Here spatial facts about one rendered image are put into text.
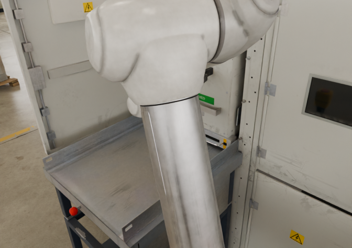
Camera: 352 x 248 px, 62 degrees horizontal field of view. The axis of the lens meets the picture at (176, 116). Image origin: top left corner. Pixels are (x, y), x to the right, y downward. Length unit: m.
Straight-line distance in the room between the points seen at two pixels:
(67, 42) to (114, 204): 0.74
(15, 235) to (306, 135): 2.00
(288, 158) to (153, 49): 0.96
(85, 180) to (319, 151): 0.94
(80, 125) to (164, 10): 1.22
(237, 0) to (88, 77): 1.13
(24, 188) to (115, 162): 1.52
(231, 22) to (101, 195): 0.93
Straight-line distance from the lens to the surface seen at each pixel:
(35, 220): 2.50
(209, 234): 0.54
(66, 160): 1.48
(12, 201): 2.74
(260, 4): 0.50
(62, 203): 1.56
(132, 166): 1.36
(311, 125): 1.19
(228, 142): 1.38
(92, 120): 1.62
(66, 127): 1.57
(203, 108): 1.35
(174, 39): 0.44
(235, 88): 1.31
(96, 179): 1.33
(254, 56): 1.22
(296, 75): 1.14
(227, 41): 0.50
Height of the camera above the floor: 1.68
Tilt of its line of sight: 29 degrees down
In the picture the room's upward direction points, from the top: 2 degrees counter-clockwise
